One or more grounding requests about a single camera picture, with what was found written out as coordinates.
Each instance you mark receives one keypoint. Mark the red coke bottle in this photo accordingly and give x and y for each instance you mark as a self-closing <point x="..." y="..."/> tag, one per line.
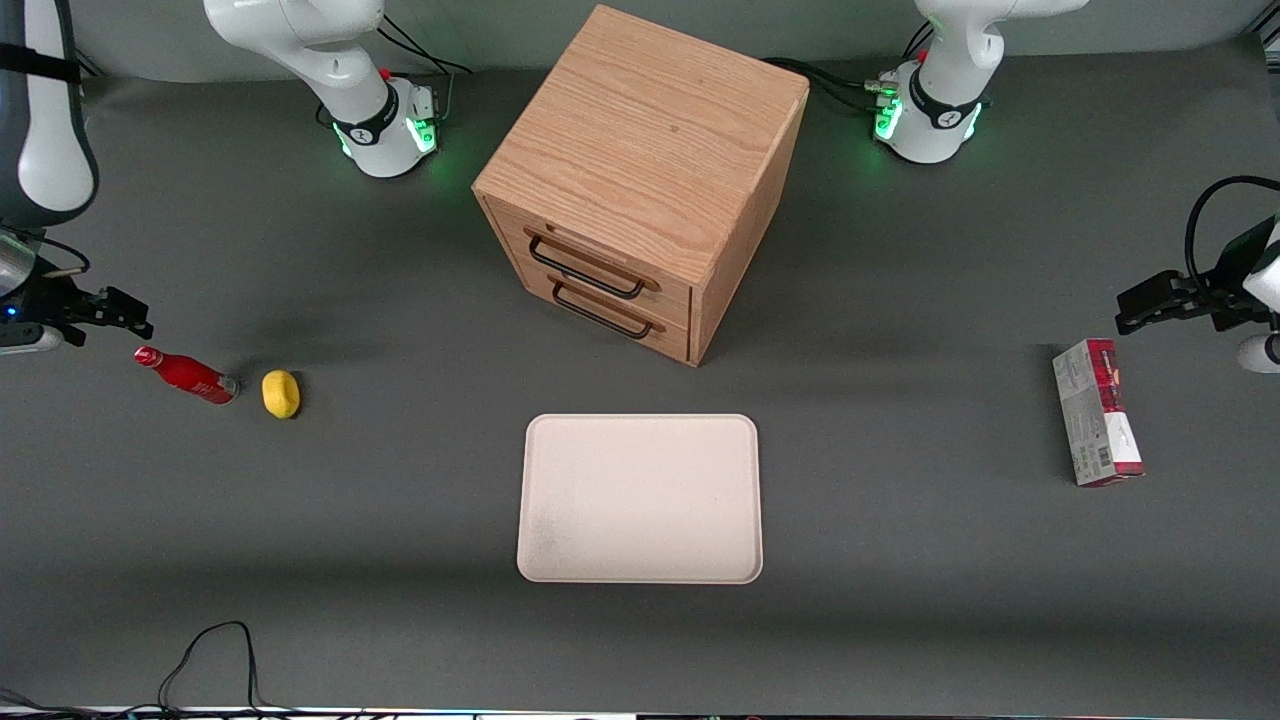
<point x="190" y="376"/>

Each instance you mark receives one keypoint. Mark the grey and red carton box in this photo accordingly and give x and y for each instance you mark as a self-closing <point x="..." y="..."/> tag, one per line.
<point x="1098" y="415"/>

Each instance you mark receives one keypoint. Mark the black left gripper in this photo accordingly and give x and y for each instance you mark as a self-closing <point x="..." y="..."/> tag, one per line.
<point x="1222" y="293"/>

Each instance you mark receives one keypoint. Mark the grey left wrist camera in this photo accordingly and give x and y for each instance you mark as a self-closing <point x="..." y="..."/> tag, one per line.
<point x="1262" y="355"/>

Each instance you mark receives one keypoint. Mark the wooden drawer front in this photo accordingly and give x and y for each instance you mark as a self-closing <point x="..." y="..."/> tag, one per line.
<point x="672" y="335"/>
<point x="670" y="290"/>

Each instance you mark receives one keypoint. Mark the yellow lemon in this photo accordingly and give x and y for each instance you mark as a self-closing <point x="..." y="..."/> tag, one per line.
<point x="281" y="394"/>

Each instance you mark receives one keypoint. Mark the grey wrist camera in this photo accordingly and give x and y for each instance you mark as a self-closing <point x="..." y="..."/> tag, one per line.
<point x="1262" y="355"/>
<point x="25" y="340"/>

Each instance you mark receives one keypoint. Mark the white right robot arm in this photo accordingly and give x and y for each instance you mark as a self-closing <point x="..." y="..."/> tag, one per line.
<point x="340" y="70"/>

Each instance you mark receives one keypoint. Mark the wooden drawer cabinet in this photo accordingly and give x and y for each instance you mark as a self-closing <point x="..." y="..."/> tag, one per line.
<point x="650" y="140"/>

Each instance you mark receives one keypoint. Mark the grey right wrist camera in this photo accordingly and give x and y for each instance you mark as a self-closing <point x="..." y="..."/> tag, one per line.
<point x="25" y="340"/>

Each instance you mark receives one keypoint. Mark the beige rectangular tray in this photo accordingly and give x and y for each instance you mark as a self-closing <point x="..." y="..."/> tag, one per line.
<point x="640" y="500"/>

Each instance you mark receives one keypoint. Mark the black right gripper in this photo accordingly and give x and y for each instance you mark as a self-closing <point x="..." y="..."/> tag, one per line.
<point x="50" y="301"/>

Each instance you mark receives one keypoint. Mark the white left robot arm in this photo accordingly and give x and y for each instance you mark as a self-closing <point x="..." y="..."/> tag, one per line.
<point x="945" y="90"/>

